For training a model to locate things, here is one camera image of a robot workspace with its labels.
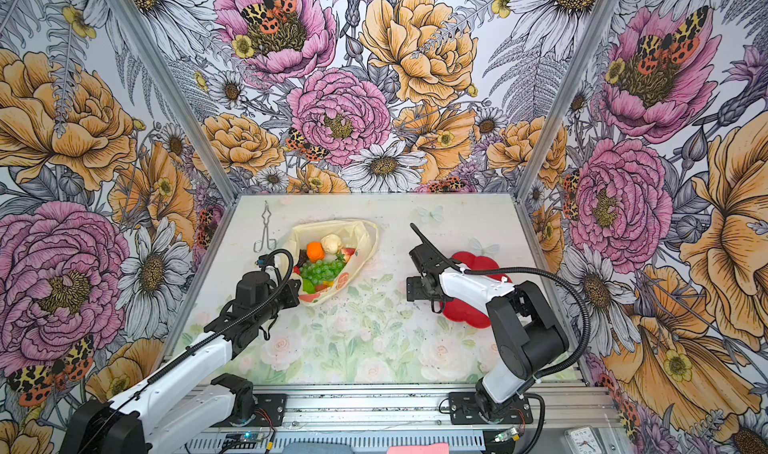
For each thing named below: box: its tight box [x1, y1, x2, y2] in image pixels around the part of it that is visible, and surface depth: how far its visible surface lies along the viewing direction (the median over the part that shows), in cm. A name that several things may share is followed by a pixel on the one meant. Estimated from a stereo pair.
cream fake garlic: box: [320, 234, 343, 254], surface depth 104 cm
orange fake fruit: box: [306, 241, 325, 263], surface depth 101 cm
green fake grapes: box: [299, 259, 345, 286], surface depth 96 cm
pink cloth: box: [386, 443, 450, 454], surface depth 71 cm
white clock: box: [564, 425, 604, 454], surface depth 70 cm
